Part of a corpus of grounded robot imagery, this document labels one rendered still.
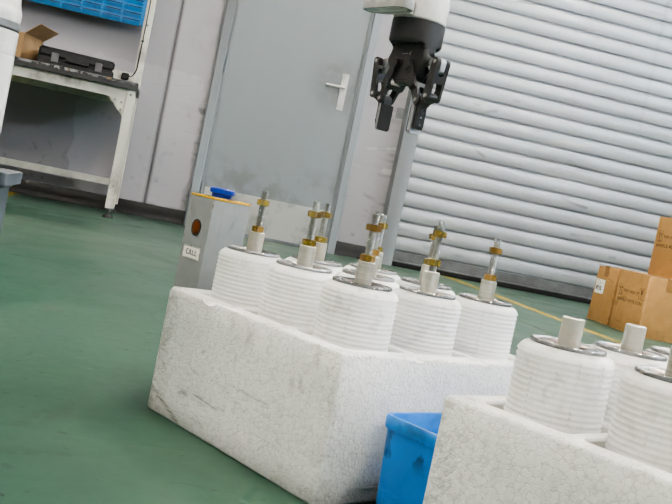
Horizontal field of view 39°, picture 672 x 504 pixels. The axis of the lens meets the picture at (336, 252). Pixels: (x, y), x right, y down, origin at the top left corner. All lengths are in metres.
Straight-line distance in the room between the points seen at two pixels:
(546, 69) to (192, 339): 5.55
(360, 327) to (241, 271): 0.25
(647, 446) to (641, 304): 3.94
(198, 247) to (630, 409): 0.81
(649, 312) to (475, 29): 2.55
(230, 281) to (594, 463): 0.63
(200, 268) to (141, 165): 4.72
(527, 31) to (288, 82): 1.65
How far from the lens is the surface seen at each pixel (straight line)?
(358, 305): 1.14
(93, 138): 6.20
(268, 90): 6.24
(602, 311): 5.18
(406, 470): 1.09
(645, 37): 7.03
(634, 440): 0.88
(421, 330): 1.22
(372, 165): 6.36
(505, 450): 0.92
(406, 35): 1.34
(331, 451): 1.11
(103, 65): 5.65
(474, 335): 1.31
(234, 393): 1.24
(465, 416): 0.95
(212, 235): 1.48
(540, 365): 0.94
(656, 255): 5.07
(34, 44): 5.91
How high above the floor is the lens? 0.35
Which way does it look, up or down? 3 degrees down
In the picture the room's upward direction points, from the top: 12 degrees clockwise
